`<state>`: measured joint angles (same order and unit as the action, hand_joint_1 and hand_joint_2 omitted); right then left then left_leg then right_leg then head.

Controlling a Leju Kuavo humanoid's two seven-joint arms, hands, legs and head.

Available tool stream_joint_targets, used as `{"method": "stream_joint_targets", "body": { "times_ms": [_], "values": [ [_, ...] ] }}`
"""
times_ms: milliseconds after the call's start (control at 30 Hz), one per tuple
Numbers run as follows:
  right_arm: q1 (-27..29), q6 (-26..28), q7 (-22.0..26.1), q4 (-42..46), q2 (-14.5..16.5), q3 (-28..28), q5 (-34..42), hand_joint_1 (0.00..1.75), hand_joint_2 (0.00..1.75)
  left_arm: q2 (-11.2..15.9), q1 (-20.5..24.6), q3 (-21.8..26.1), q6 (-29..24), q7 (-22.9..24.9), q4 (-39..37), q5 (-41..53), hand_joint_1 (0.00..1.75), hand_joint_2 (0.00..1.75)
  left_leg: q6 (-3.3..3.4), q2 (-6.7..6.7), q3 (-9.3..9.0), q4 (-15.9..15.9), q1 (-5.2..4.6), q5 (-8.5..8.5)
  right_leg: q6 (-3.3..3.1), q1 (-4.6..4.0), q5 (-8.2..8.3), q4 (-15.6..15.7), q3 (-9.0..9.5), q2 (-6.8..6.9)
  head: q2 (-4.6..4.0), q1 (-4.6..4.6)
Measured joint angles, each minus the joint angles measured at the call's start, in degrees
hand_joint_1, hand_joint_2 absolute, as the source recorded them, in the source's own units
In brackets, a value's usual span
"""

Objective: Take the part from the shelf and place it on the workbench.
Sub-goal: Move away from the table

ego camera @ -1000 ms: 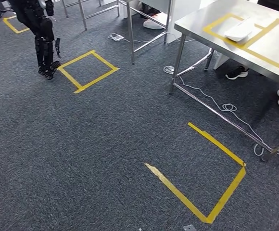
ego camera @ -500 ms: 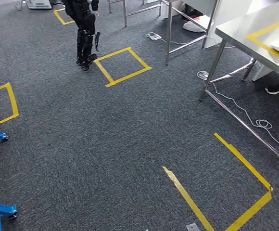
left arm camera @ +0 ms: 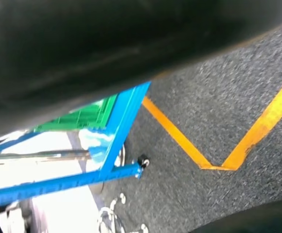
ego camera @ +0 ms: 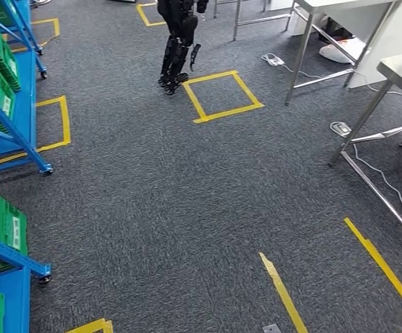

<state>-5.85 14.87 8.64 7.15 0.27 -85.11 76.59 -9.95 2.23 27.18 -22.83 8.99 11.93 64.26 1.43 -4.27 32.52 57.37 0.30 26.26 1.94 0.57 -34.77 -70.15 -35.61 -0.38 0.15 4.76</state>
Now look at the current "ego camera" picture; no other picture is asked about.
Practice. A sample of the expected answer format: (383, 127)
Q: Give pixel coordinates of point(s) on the blue steel shelf rack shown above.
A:
(26, 101)
(14, 299)

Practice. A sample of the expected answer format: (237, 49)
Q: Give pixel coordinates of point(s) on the yellow floor tape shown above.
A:
(56, 27)
(284, 294)
(142, 16)
(222, 112)
(93, 326)
(66, 119)

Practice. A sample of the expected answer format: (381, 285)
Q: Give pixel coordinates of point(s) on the black humanoid robot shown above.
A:
(178, 27)

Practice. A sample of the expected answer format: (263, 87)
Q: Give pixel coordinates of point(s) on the stainless steel table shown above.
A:
(236, 20)
(326, 5)

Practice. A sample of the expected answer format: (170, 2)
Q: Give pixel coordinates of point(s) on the white plastic bag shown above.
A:
(339, 53)

